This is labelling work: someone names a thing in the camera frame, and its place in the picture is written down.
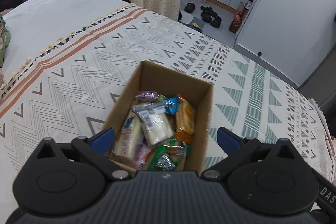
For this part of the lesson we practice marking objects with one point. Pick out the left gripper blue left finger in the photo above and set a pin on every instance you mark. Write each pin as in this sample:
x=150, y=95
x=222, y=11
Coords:
x=92, y=151

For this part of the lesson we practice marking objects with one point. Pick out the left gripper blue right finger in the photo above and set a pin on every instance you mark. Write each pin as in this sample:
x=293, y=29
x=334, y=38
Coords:
x=240, y=151

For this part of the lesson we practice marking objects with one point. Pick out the large white cracker packet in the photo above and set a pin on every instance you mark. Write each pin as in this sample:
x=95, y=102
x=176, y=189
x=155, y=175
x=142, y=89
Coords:
x=130, y=139

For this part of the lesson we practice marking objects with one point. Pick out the red sausage snack packet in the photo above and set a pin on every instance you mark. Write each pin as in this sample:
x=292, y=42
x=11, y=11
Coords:
x=141, y=156

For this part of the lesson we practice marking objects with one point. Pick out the orange biscuit packet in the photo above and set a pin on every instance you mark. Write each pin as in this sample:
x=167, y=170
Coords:
x=185, y=117

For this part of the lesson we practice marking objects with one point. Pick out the green candy packet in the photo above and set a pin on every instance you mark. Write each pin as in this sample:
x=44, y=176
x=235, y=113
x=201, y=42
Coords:
x=161, y=161

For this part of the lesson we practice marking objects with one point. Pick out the clear white snack packet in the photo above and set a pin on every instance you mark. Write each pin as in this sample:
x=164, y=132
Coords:
x=155, y=124

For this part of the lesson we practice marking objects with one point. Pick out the purple candy packet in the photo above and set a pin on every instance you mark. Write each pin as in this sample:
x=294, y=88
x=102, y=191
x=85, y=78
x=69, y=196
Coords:
x=147, y=96

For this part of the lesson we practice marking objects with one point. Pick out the green pastry packet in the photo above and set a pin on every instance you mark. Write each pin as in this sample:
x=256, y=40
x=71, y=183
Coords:
x=176, y=147

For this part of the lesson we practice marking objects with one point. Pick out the blue candy packet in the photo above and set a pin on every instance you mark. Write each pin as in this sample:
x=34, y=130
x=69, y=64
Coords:
x=171, y=105

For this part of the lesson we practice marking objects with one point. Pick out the patterned bed blanket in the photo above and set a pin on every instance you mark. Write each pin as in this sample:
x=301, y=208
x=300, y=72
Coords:
x=89, y=80

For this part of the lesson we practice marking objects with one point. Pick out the open cardboard box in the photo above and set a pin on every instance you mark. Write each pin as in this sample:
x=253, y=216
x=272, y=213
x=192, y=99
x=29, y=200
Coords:
x=167, y=83

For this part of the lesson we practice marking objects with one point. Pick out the red oil bottle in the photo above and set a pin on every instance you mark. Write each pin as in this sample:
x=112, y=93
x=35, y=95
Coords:
x=236, y=22

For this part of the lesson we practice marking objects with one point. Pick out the black slippers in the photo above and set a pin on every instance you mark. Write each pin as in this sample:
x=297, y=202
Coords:
x=207, y=15

